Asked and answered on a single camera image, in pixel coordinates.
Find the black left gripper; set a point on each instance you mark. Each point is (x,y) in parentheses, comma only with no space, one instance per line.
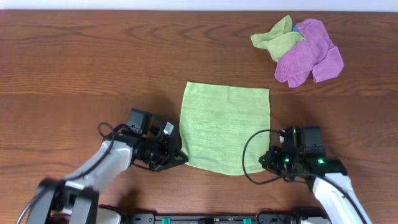
(171,150)

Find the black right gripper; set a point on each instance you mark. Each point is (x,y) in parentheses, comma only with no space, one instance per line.
(268,159)

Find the light green microfiber cloth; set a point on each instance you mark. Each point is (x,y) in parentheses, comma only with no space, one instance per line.
(217,126)

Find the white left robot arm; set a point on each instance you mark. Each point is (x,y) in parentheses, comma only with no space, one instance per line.
(74,199)

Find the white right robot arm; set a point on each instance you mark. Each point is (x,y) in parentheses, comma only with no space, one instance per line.
(327,179)

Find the purple crumpled cloth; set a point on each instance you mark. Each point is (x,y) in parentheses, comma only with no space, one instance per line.
(317,56)

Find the olive green crumpled cloth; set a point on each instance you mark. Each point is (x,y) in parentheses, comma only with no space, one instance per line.
(279,40)

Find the blue cloth under pile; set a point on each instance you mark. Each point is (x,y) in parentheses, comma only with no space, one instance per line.
(295,28)

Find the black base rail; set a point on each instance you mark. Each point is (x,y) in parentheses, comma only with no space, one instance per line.
(302,215)

